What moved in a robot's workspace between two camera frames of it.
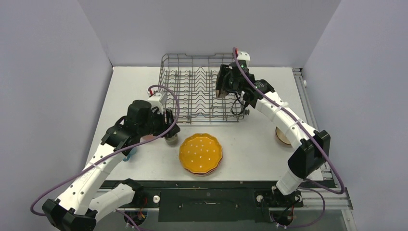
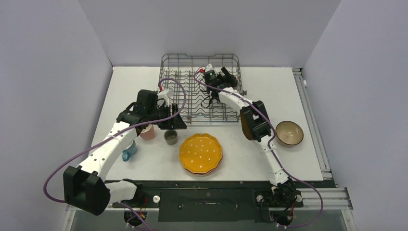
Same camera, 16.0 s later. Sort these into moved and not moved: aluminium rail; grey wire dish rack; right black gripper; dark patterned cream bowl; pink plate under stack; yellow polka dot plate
Moved: dark patterned cream bowl; right black gripper
Not moved: grey wire dish rack; aluminium rail; pink plate under stack; yellow polka dot plate
